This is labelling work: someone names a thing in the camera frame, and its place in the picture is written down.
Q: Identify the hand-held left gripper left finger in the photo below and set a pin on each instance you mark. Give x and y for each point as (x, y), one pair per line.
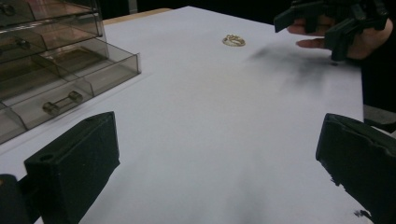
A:
(74, 161)

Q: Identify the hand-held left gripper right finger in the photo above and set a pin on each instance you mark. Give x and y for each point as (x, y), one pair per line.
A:
(364, 161)

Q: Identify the clear smoky plastic drawer cabinet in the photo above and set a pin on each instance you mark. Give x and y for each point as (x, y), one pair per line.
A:
(46, 28)

